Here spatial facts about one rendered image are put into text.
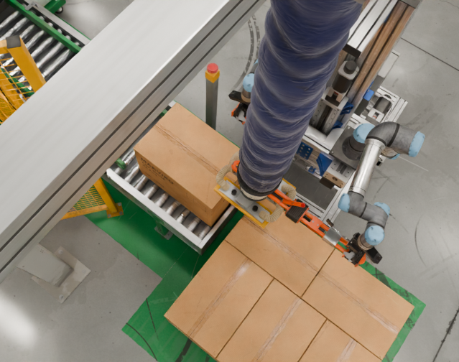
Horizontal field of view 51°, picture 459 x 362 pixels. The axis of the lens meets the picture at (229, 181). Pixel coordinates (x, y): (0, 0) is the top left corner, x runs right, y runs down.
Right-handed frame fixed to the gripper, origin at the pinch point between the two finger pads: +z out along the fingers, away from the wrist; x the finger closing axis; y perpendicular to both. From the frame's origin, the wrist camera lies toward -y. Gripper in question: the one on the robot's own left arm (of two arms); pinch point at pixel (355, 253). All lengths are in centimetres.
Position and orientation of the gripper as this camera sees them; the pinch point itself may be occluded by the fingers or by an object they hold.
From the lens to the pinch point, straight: 247.5
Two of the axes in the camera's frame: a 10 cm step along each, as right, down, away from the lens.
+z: -0.5, 3.4, 9.4
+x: -6.4, 7.1, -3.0
